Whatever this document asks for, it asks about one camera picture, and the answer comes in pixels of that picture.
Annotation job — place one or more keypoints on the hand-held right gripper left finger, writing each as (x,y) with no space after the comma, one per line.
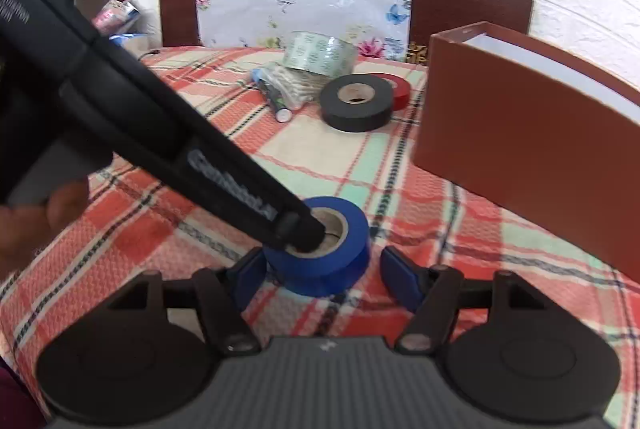
(247,279)

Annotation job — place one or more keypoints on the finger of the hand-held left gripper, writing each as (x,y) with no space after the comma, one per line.
(235,186)

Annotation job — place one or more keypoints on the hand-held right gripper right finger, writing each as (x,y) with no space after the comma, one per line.
(402,281)

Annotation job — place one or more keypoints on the blue tape roll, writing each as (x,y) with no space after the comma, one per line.
(350,249)

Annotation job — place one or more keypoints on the brown cardboard box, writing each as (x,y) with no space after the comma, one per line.
(500,134)

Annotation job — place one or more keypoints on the red tape roll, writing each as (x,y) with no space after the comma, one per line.
(400,91)

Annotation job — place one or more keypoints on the person's left hand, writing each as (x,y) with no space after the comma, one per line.
(30,229)

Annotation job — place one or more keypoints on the colourful packets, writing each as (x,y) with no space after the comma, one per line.
(117,16)

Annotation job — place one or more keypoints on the plaid tablecloth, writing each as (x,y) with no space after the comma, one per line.
(350,169)

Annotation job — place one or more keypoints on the bag of cotton swabs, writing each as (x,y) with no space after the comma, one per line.
(297,84)

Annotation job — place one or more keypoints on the black tape roll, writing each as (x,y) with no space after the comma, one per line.
(335,109)

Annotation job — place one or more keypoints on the clear printed packing tape roll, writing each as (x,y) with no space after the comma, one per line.
(315,54)

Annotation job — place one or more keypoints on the small gold ornate object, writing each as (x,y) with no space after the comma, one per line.
(417,54)

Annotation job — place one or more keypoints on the person's maroon clothing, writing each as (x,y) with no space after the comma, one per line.
(12,399)

